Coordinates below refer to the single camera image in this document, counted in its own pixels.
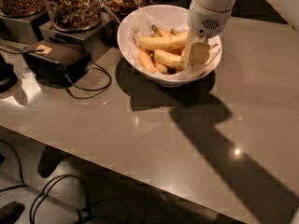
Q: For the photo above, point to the yellow banana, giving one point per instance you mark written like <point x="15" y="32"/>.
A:
<point x="165" y="43"/>
<point x="169" y="59"/>

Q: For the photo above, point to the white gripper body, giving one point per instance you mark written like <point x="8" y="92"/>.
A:
<point x="206" y="21"/>

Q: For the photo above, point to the glass jar of almonds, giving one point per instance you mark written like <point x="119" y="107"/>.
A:
<point x="20" y="8"/>

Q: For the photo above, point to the grey left riser block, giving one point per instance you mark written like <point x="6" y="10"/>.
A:
<point x="24" y="30"/>

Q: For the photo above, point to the glass jar of mixed nuts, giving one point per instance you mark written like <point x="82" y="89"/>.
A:
<point x="74" y="15"/>

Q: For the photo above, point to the small lower banana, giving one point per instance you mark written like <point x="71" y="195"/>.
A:
<point x="160" y="67"/>

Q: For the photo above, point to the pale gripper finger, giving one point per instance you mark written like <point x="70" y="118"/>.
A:
<point x="188" y="55"/>

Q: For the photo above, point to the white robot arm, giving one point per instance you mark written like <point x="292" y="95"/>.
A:
<point x="287" y="9"/>

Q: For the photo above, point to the grey right riser block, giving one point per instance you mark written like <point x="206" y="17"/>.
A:
<point x="97" y="40"/>

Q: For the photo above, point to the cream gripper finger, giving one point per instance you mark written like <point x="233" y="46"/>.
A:
<point x="199" y="53"/>

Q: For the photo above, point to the left orange-tinted banana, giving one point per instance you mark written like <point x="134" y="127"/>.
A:
<point x="145" y="60"/>

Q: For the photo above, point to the back banana with stem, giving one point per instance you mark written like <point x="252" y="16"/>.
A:
<point x="159" y="32"/>

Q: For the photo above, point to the black object at left edge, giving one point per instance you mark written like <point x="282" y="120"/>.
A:
<point x="8" y="77"/>

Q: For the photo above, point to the white ceramic bowl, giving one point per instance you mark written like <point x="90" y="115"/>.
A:
<point x="153" y="40"/>

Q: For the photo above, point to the black card reader device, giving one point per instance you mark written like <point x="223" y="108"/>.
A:
<point x="57" y="63"/>

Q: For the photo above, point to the dark object on floor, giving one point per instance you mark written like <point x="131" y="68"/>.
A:
<point x="10" y="213"/>

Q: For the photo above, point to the grey riser block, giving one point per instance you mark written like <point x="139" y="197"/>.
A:
<point x="24" y="30"/>
<point x="97" y="40"/>

